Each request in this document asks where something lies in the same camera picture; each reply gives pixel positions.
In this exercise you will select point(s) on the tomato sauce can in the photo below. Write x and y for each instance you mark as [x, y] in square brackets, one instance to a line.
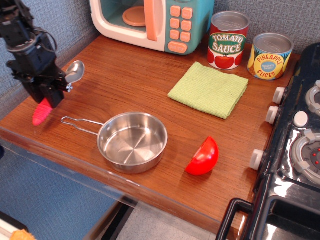
[227, 39]

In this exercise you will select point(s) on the white stove knob bottom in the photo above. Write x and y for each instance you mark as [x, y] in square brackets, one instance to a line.
[256, 159]

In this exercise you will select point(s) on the stainless steel pot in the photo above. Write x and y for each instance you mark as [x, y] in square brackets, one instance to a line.
[131, 142]

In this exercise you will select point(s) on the white stove knob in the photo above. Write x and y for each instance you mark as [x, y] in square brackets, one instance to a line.
[278, 95]
[272, 114]
[256, 159]

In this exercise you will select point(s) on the red tomato half toy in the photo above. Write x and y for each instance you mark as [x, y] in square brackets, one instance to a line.
[205, 159]

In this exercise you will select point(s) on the red handled metal spoon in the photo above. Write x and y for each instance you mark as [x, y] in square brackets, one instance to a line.
[74, 73]

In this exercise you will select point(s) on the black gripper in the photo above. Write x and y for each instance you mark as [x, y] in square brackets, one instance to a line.
[34, 65]

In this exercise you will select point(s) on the orange fuzzy object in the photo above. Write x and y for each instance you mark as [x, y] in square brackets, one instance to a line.
[22, 235]

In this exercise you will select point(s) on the white stove knob middle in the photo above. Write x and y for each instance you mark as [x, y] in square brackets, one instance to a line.
[272, 114]

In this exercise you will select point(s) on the black toy stove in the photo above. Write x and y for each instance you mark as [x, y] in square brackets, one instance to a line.
[286, 204]

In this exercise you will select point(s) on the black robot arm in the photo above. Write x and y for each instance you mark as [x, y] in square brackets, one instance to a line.
[15, 18]

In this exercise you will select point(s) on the white stove knob top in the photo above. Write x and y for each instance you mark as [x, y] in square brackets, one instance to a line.
[278, 95]

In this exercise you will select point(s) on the teal toy microwave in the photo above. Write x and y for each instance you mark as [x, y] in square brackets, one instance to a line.
[171, 26]

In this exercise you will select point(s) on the green folded cloth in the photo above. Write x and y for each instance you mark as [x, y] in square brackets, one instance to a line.
[209, 91]

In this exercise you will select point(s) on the black oven door handle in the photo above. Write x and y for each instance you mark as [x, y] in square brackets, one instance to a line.
[235, 205]

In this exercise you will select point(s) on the pineapple slices can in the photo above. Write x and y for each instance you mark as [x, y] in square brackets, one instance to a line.
[269, 56]

